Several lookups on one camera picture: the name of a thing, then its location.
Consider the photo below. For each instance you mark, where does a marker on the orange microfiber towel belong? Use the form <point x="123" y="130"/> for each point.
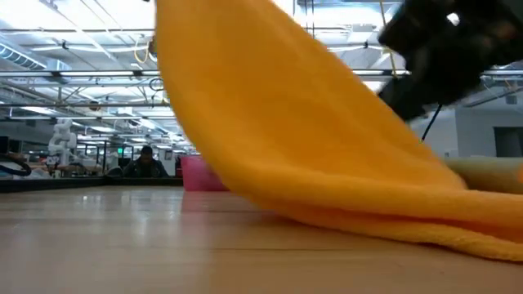
<point x="306" y="143"/>

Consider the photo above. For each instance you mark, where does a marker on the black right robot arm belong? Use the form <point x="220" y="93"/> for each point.
<point x="490" y="20"/>

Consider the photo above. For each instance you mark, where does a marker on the red plastic bin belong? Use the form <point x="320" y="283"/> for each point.
<point x="200" y="175"/>

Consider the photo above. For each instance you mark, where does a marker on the white robot figure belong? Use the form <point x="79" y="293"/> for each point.
<point x="63" y="141"/>

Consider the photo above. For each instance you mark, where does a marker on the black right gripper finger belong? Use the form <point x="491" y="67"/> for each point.
<point x="404" y="102"/>

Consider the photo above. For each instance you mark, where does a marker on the pale green microfiber towel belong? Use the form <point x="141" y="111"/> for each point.
<point x="490" y="175"/>

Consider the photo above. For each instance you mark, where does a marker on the person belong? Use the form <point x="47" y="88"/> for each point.
<point x="145" y="163"/>

